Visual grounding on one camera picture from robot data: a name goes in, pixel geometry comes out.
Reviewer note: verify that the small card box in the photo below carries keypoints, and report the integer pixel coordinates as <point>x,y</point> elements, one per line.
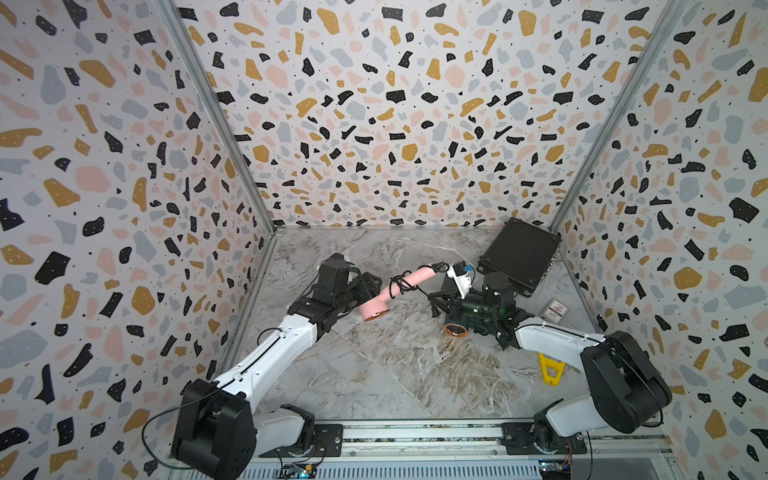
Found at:
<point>555,311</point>

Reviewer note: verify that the green circuit board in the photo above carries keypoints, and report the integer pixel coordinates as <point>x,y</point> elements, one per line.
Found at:
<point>296,471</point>

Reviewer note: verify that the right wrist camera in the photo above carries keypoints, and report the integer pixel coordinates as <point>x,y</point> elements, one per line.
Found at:
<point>463,276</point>

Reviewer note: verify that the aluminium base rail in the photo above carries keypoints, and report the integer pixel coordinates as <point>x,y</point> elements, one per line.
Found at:
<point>468,449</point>

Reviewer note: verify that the pink hair dryer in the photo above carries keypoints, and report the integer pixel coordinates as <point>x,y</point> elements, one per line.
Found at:
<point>377,306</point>

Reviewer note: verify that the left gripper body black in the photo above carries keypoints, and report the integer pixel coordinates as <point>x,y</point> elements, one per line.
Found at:
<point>355,295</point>

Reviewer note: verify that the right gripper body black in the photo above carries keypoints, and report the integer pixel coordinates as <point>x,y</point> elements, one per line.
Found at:
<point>474,309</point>

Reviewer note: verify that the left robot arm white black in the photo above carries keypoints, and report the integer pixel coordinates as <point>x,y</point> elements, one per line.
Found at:
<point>218,430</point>

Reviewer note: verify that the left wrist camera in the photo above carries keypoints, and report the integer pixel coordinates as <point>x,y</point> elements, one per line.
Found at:
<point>333,278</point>

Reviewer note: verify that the green hair dryer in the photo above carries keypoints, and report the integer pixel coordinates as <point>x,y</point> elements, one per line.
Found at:
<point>458,329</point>

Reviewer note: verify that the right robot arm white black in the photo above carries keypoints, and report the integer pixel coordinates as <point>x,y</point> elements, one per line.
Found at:
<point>625,390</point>

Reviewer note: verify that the yellow triangular plastic piece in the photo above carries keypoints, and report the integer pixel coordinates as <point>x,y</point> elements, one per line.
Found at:
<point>551,370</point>

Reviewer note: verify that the black case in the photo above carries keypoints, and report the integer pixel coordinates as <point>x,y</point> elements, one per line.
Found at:
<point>522,252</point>

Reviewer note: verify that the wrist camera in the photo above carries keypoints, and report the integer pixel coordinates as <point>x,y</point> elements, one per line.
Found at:
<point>463,276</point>
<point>333,278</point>

